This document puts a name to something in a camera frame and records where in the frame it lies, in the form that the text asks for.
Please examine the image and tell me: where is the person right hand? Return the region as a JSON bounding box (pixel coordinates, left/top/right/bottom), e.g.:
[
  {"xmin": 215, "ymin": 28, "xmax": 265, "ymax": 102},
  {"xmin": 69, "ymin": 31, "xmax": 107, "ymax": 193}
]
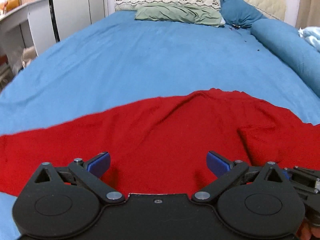
[{"xmin": 297, "ymin": 220, "xmax": 319, "ymax": 240}]

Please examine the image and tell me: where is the white desk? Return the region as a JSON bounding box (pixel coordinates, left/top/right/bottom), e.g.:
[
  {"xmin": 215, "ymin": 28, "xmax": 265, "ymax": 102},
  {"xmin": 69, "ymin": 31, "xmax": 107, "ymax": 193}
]
[{"xmin": 1, "ymin": 0, "xmax": 56, "ymax": 67}]

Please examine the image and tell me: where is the blue rolled duvet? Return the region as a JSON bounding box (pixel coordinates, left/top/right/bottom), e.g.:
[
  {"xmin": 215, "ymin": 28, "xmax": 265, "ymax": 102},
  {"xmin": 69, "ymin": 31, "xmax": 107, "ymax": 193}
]
[{"xmin": 251, "ymin": 18, "xmax": 319, "ymax": 95}]

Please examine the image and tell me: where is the white wardrobe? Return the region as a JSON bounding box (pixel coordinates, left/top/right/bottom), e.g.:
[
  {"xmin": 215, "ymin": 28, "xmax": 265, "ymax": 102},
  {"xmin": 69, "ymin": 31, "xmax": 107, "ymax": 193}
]
[{"xmin": 49, "ymin": 0, "xmax": 108, "ymax": 42}]

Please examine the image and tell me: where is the dark blue pillow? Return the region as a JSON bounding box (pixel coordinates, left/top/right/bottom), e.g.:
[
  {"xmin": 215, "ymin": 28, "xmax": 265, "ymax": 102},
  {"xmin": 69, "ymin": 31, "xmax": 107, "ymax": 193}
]
[{"xmin": 220, "ymin": 0, "xmax": 266, "ymax": 29}]

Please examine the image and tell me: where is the blue bed sheet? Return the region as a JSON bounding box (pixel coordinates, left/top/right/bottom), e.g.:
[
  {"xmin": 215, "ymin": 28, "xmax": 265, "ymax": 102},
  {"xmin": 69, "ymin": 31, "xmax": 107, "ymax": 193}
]
[{"xmin": 1, "ymin": 11, "xmax": 319, "ymax": 239}]

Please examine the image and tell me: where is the red knit garment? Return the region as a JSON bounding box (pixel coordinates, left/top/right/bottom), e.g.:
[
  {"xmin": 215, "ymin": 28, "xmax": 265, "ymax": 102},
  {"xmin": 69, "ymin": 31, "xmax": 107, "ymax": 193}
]
[{"xmin": 1, "ymin": 89, "xmax": 319, "ymax": 196}]

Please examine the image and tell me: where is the light blue blanket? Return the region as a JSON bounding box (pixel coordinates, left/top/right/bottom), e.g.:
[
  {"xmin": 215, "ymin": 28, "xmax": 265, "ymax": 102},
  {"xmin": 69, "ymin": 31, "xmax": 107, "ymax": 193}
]
[{"xmin": 298, "ymin": 26, "xmax": 320, "ymax": 52}]

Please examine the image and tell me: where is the green pillow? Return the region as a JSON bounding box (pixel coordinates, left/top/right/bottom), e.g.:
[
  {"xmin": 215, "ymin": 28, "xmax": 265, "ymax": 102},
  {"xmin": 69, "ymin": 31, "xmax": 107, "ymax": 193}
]
[{"xmin": 135, "ymin": 3, "xmax": 226, "ymax": 27}]

